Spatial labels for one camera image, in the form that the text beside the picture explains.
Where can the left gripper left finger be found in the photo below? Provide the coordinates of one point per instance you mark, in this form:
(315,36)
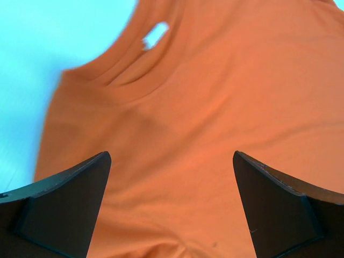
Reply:
(56,216)

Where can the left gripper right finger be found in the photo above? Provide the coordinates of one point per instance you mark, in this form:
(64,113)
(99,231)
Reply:
(286,216)

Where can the orange t shirt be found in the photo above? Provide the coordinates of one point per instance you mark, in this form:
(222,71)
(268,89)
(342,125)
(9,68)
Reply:
(186,85)

